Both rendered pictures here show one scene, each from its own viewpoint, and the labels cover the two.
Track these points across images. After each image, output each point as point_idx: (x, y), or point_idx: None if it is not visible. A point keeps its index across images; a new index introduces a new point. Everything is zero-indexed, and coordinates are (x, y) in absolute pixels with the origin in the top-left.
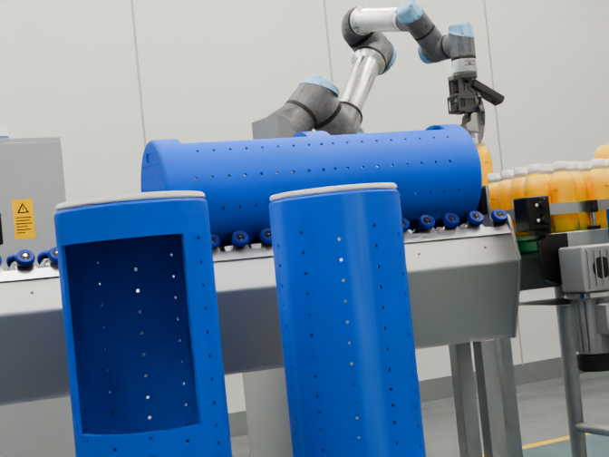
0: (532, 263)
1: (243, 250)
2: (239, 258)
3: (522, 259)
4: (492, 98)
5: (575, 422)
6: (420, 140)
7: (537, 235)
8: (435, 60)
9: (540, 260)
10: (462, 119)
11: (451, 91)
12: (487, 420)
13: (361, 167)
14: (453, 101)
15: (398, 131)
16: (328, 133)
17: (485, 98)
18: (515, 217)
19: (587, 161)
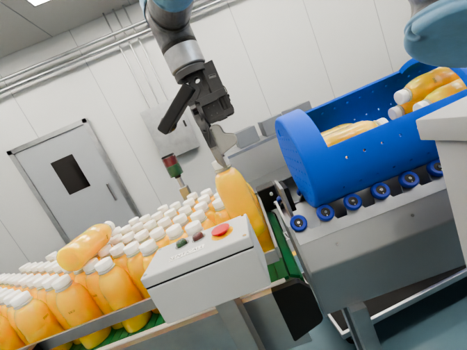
0: (215, 344)
1: None
2: None
3: (226, 335)
4: (178, 121)
5: None
6: (322, 113)
7: (268, 213)
8: (189, 8)
9: (279, 221)
10: (219, 128)
11: (217, 82)
12: None
13: (379, 108)
14: (228, 97)
15: (336, 98)
16: (401, 67)
17: (178, 117)
18: (278, 195)
19: (187, 199)
